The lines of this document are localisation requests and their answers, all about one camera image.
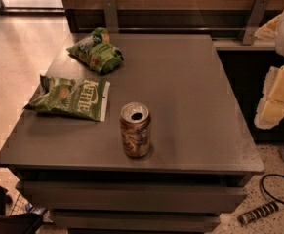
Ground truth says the right grey metal bracket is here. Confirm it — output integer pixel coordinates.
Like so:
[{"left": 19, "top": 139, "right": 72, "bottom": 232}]
[{"left": 241, "top": 0, "right": 269, "bottom": 46}]

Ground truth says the green rice chip bag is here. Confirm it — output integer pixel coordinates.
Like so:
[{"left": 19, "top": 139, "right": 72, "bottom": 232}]
[{"left": 67, "top": 27, "right": 124, "bottom": 74}]

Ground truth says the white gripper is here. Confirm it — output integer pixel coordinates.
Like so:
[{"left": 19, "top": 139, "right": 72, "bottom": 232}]
[{"left": 254, "top": 10, "right": 284, "bottom": 130}]

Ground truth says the open aluminium drink can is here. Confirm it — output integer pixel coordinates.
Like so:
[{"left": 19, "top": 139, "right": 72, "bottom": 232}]
[{"left": 119, "top": 102, "right": 151, "bottom": 158}]

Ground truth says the black bin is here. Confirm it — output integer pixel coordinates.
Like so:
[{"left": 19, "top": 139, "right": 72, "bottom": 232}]
[{"left": 0, "top": 186, "right": 42, "bottom": 234}]

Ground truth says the grey drawer cabinet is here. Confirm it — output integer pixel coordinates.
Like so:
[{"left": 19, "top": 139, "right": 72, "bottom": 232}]
[{"left": 0, "top": 34, "right": 264, "bottom": 234}]

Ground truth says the grey metal bracket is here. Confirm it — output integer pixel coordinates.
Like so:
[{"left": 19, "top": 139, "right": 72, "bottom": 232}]
[
  {"left": 241, "top": 0, "right": 269, "bottom": 46},
  {"left": 102, "top": 0, "right": 119, "bottom": 33}
]

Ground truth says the left grey metal bracket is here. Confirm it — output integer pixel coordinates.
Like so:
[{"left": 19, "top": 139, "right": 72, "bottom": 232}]
[{"left": 102, "top": 0, "right": 119, "bottom": 33}]

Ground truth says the striped cylindrical object on floor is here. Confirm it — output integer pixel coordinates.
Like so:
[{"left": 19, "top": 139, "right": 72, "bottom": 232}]
[{"left": 237, "top": 202, "right": 279, "bottom": 225}]

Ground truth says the green Kettle chip bag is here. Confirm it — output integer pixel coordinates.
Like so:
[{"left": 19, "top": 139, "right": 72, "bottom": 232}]
[{"left": 24, "top": 76, "right": 110, "bottom": 122}]

